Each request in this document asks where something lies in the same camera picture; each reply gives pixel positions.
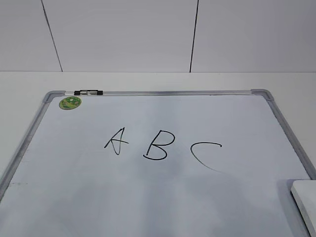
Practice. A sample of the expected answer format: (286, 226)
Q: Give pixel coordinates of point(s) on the round green magnet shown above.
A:
(70, 103)

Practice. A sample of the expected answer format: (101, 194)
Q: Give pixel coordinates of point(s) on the white whiteboard eraser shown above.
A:
(304, 193)

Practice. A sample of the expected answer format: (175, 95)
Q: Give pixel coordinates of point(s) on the white whiteboard with aluminium frame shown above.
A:
(156, 164)

